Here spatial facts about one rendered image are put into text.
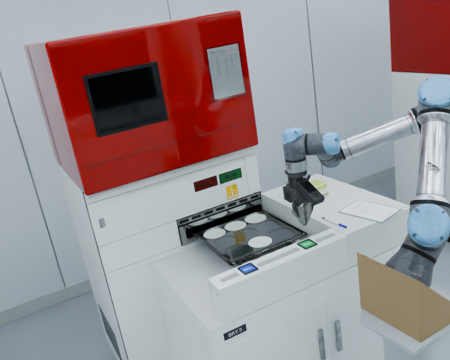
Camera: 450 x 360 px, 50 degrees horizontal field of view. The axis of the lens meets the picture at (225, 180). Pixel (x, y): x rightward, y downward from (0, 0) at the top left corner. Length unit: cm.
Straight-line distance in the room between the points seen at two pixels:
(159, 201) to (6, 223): 166
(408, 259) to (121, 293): 123
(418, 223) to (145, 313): 133
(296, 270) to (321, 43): 285
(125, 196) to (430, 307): 124
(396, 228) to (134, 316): 121
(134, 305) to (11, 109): 169
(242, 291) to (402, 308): 52
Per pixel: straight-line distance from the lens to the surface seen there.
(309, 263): 184
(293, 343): 195
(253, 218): 227
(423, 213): 154
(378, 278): 162
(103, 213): 210
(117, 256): 218
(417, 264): 166
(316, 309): 195
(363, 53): 468
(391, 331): 166
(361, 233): 196
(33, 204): 359
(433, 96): 165
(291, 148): 169
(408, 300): 157
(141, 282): 227
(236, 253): 199
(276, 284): 179
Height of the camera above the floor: 183
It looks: 19 degrees down
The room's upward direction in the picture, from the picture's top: 9 degrees counter-clockwise
